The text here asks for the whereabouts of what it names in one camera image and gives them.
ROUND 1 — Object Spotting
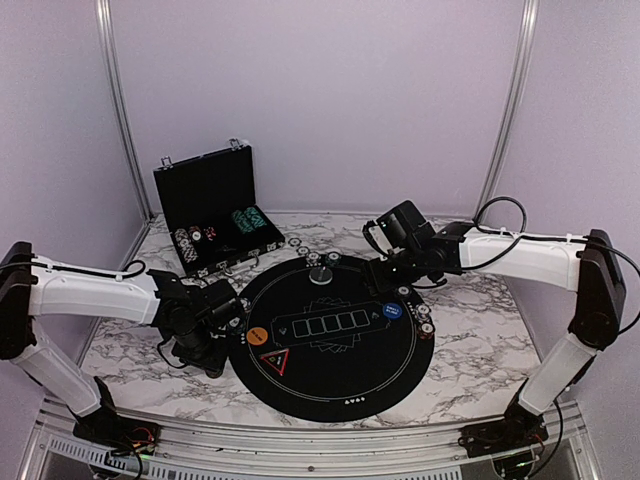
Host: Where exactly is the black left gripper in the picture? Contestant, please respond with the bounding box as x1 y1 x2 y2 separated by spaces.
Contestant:
171 322 231 375

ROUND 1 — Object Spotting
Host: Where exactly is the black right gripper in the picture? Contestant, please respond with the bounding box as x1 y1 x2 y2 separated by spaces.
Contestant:
359 248 425 298

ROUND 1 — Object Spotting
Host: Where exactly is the blue small blind button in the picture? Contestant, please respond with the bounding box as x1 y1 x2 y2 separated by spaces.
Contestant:
382 302 403 320

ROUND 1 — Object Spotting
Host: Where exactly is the orange big blind button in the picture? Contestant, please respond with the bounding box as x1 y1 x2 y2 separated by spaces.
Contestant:
246 327 269 346

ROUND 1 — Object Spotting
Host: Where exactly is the red triangular all-in marker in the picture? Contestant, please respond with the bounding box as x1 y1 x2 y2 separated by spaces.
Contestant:
260 348 290 376

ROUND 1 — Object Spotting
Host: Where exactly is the clear acrylic dealer button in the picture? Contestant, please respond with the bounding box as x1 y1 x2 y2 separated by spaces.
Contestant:
309 266 333 286

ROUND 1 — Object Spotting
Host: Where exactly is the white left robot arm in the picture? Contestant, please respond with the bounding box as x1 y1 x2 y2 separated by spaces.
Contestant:
1 241 236 445

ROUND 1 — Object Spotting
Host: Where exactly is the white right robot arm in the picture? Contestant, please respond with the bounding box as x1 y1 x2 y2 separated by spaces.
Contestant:
363 220 626 448

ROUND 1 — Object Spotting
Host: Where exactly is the brown 100 chip stack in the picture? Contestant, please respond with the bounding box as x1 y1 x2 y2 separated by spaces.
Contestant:
189 227 202 242

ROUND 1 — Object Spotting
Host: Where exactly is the round black poker mat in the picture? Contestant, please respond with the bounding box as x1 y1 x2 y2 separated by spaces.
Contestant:
230 253 435 423

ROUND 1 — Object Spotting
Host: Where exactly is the green chip row left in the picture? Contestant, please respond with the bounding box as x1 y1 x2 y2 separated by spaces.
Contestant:
231 210 254 234

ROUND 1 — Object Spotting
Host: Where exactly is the green chip row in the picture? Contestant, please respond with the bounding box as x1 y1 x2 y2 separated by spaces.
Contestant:
244 207 267 229
231 210 254 234

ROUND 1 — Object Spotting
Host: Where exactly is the green chip row right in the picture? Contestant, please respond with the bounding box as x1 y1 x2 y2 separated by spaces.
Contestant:
244 207 267 229

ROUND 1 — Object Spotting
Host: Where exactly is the black poker chip case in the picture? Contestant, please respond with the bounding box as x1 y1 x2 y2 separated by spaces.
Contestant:
153 139 285 278

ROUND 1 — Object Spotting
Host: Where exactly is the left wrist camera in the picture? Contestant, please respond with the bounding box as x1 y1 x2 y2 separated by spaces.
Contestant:
185 279 246 332

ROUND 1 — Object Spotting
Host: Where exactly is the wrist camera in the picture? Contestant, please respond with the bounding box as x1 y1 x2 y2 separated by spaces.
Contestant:
362 200 436 255
185 279 246 332

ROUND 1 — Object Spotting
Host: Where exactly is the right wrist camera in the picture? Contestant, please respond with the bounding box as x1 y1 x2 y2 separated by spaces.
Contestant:
362 200 436 255

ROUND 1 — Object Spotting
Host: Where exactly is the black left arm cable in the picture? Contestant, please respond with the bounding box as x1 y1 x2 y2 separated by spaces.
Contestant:
0 257 149 281

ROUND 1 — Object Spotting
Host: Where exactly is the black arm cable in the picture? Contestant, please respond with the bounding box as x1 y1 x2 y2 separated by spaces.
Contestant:
0 257 149 281
464 197 640 346

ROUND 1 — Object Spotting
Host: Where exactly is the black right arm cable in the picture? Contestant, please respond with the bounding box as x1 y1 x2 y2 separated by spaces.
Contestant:
464 197 640 346

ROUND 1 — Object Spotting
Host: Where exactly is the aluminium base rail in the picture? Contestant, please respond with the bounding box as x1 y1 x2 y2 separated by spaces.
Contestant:
17 398 603 479

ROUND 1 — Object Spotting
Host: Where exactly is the right aluminium frame post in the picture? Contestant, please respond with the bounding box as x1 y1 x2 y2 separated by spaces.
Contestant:
476 0 540 213

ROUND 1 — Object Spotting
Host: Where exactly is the aluminium frame post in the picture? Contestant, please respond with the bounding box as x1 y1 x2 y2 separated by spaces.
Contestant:
476 0 540 213
95 0 153 221

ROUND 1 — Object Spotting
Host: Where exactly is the left aluminium frame post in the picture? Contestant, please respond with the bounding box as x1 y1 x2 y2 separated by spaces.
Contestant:
95 0 153 221

